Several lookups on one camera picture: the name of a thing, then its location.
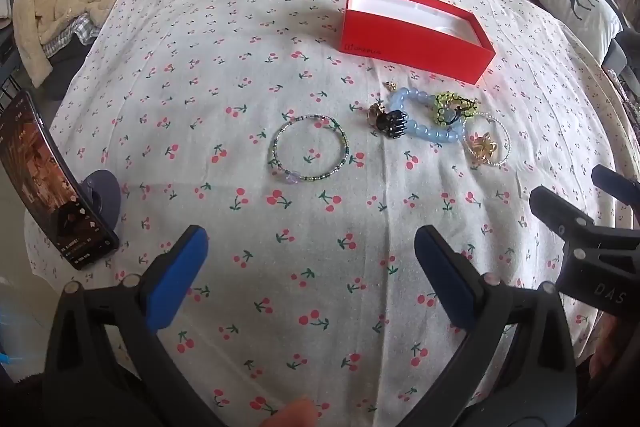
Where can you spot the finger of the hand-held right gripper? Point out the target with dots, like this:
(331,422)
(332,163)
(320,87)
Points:
(550,207)
(611,181)

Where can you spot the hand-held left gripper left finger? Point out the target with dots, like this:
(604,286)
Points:
(180,279)

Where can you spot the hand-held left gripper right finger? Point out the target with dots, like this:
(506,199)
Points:
(445,282)

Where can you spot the red cardboard box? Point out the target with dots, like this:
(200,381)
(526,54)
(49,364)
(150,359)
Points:
(410,47)

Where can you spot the person's right hand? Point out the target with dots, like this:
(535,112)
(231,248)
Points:
(606,349)

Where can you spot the person's left hand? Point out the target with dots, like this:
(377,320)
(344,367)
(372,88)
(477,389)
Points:
(292,413)

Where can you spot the grey phone stand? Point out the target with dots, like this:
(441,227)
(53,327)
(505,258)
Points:
(102,192)

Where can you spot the black smartphone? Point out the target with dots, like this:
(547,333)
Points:
(45,177)

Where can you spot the white deer print pillow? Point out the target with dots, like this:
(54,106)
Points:
(575,2)

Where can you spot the cherry print bedsheet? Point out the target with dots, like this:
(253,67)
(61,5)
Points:
(300,57)

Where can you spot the black metal rack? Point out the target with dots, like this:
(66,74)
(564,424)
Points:
(6,89)

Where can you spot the plaid cloth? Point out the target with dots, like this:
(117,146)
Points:
(75,32)

